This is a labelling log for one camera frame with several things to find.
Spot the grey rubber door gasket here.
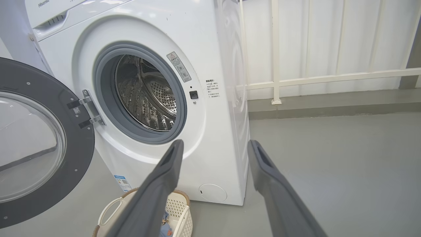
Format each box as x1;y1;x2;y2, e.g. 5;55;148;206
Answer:
93;41;188;145

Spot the round white filter cover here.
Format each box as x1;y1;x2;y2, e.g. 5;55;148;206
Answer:
199;183;228;202

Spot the blue energy label sticker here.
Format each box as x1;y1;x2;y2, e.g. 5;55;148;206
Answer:
114;175;133;192

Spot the white front-load washing machine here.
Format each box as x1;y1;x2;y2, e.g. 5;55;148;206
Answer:
25;0;250;206

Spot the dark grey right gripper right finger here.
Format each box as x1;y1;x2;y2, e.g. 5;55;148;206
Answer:
247;140;329;237

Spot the perforated steel washer drum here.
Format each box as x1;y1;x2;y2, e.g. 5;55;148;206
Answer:
115;54;177;131

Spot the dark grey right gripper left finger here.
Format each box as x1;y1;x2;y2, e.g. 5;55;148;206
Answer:
105;139;185;237

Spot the black round glass washer door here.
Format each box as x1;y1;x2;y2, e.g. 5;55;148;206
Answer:
0;57;96;228

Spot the cream perforated basket brown rim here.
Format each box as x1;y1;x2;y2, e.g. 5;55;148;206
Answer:
93;188;193;237

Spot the grey warning sticker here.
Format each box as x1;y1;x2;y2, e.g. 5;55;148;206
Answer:
166;51;192;83

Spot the white metal railing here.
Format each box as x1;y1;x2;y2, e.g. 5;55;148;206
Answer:
238;0;421;105

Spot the blue orange printed garment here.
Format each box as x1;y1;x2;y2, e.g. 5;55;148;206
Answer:
160;211;174;237

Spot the metal door hinge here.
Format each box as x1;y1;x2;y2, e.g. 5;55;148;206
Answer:
67;90;106;129

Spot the white detergent drawer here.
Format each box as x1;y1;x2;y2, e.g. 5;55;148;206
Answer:
25;0;83;41

